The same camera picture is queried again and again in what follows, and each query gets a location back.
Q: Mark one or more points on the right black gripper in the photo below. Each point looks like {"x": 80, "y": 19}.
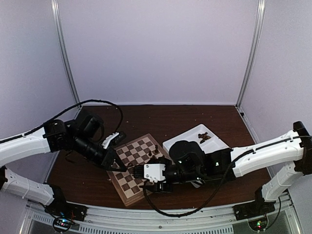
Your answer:
{"x": 158, "y": 188}

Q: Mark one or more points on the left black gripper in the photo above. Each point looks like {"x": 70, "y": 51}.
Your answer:
{"x": 109, "y": 155}

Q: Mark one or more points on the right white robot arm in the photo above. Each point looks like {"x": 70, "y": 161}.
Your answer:
{"x": 293, "y": 148}

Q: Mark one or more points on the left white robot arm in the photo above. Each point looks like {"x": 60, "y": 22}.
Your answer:
{"x": 55, "y": 135}

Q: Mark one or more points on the dark chess pieces pile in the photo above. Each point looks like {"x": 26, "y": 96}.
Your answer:
{"x": 203, "y": 137}

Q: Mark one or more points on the white divided plastic tray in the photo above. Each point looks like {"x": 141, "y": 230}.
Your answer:
{"x": 202, "y": 146}

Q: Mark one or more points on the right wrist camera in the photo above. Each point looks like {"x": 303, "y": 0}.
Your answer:
{"x": 150, "y": 172}

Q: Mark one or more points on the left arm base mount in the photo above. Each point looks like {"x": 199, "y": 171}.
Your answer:
{"x": 70, "y": 211}

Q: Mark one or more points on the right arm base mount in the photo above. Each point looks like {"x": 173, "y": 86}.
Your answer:
{"x": 252, "y": 209}

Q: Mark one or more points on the aluminium frame rail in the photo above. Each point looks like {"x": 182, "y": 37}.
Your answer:
{"x": 211, "y": 220}

